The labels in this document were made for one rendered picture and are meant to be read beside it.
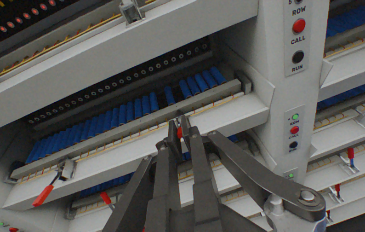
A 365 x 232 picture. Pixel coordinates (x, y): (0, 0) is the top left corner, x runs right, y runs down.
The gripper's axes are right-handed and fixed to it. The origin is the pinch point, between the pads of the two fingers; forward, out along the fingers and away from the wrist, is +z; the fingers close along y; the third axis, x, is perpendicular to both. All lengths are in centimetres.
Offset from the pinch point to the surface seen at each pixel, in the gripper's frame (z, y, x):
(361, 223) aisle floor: 25, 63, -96
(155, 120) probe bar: 10.9, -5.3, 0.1
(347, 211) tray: 23, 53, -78
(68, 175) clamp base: 7.0, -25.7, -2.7
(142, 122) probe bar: 10.5, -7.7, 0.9
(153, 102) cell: 15.3, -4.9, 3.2
